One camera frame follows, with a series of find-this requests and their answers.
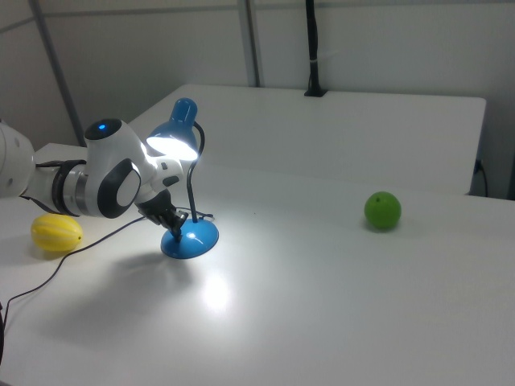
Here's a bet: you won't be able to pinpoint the blue gooseneck desk lamp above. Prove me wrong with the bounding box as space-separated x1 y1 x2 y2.
145 97 220 261

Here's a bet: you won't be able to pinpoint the black wall cable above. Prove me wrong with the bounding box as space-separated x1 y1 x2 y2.
475 158 490 198

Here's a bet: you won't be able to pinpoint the green plastic apple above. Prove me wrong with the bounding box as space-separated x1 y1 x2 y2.
364 191 403 232

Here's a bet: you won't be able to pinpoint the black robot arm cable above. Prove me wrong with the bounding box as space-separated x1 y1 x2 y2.
19 159 88 214

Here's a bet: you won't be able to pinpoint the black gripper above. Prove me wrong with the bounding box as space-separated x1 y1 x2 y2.
138 191 189 243

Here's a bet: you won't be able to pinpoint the grey slanted metal post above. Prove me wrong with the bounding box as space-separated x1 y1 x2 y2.
30 0 88 148

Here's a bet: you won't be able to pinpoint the thin black lamp cable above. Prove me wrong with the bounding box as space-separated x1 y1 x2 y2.
0 207 215 343

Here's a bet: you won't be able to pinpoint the black clamped mount pole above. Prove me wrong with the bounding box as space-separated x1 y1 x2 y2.
303 0 328 99

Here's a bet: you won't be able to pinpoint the grey metal partition post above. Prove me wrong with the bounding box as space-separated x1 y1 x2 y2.
237 0 265 88

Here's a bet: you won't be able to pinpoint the yellow ribbed plastic melon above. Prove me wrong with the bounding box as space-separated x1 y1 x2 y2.
31 213 84 253

